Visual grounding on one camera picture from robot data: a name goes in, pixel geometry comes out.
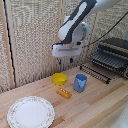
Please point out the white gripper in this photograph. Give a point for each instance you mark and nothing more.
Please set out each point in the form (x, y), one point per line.
(66, 50)

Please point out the yellow bowl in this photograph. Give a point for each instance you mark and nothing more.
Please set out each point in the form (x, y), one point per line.
(59, 78)

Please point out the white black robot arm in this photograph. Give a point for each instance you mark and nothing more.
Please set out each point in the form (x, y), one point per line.
(71, 25)

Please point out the blue cup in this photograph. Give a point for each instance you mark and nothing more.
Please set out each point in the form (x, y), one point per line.
(80, 83)

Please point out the orange rectangular block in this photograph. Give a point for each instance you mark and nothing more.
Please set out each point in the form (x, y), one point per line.
(63, 93)

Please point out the black toaster oven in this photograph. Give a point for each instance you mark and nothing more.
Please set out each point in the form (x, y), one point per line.
(111, 55)

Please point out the white floral rim plate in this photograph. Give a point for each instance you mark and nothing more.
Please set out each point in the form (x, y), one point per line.
(31, 112)

